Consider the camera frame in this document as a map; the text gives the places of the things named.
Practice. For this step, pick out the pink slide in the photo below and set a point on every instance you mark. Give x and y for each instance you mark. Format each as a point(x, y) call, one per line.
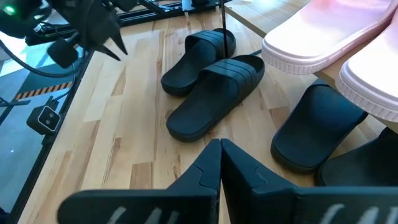
point(326, 34)
point(370, 87)

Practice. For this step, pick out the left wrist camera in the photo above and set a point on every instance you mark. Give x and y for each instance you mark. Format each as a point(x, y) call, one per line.
point(62, 53)

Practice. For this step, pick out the black table-level camera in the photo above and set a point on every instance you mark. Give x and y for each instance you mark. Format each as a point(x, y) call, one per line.
point(43, 119)

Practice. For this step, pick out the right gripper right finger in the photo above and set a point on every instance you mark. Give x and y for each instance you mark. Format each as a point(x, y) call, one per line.
point(248, 193)

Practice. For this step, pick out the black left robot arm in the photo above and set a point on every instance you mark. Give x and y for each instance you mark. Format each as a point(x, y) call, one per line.
point(18, 21)

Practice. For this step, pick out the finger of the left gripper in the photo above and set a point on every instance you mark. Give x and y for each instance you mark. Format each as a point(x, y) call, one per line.
point(115, 34)
point(104, 48)

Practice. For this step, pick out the black textured slide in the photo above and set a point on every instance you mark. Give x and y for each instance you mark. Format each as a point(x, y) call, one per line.
point(363, 165)
point(317, 124)

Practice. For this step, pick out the black striped slide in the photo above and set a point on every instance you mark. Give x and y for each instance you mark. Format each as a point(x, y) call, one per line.
point(192, 65)
point(211, 102)

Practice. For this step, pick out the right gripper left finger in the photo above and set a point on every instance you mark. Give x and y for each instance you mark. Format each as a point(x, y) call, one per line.
point(192, 180)

